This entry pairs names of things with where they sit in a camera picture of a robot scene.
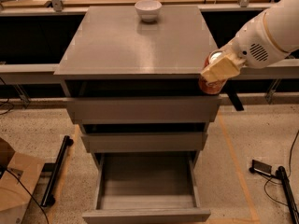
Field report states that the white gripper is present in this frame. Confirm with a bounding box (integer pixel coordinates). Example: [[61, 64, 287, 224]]
[[201, 12, 290, 83]]

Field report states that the red coke can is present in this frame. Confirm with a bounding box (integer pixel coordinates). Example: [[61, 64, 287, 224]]
[[198, 49, 226, 95]]

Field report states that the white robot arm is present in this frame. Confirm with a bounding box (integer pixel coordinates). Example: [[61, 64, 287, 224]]
[[200, 0, 299, 83]]

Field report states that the grey drawer cabinet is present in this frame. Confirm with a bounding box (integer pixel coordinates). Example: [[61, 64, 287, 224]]
[[55, 7, 220, 165]]

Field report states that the grey top drawer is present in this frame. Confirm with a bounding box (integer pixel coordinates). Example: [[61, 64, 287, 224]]
[[67, 96, 221, 124]]

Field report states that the grey drawer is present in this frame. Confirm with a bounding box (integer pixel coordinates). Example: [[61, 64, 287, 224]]
[[81, 132, 207, 153], [67, 96, 221, 124]]

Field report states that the grey middle drawer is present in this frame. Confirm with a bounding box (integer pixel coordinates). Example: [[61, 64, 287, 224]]
[[81, 132, 207, 153]]

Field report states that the open bottom drawer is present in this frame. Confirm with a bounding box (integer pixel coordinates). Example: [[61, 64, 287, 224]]
[[82, 152, 210, 224]]

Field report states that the white ceramic bowl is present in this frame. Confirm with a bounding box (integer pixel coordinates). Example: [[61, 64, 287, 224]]
[[135, 0, 162, 22]]

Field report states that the small black floor device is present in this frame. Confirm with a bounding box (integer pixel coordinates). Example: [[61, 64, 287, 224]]
[[249, 160, 274, 177]]

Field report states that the black stand right floor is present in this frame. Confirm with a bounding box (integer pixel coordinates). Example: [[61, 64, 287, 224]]
[[276, 166, 299, 224]]

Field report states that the black bar left floor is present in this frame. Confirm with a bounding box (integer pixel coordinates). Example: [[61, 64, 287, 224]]
[[41, 135, 74, 207]]

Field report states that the brown cardboard box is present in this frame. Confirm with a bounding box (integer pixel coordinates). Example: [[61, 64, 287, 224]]
[[0, 138, 45, 224]]

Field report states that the grey metal rail frame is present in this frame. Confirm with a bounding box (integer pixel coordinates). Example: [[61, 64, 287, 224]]
[[1, 7, 298, 84]]

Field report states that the black cable right floor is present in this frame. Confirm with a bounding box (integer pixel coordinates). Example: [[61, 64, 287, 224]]
[[263, 133, 299, 207]]

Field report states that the black cable on box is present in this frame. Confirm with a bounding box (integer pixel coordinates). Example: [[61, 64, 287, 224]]
[[0, 165, 50, 224]]

